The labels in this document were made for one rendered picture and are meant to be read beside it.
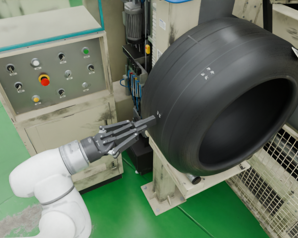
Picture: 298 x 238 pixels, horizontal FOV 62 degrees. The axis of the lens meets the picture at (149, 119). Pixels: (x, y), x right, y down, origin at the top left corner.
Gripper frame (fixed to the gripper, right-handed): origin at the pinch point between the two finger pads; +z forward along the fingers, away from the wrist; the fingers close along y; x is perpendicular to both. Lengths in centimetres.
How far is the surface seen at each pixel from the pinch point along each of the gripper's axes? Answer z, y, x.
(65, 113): -25, 61, 35
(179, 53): 17.6, 7.5, -14.9
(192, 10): 36.0, 27.8, -15.2
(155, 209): 2, 25, 124
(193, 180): 12.5, -8.9, 34.5
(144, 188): 3, 44, 123
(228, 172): 33, -8, 48
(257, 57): 32.0, -9.5, -16.5
